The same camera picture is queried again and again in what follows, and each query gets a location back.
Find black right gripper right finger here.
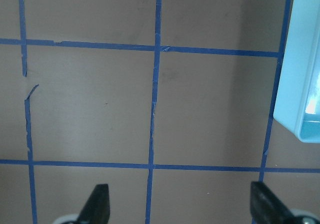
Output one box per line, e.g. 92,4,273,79
250,181,294,224

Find turquoise plastic storage bin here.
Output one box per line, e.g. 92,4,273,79
273,0,320,143

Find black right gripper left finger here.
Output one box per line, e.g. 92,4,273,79
76,184,111,224

